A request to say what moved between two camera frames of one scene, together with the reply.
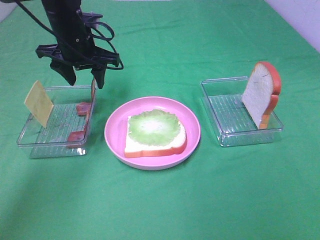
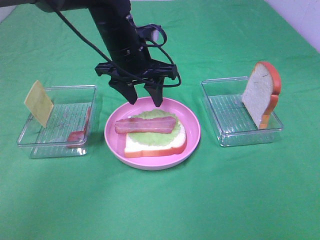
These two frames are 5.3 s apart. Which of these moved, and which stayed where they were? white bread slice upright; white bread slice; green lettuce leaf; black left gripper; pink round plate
Moved: black left gripper
Stayed: white bread slice upright; green lettuce leaf; pink round plate; white bread slice
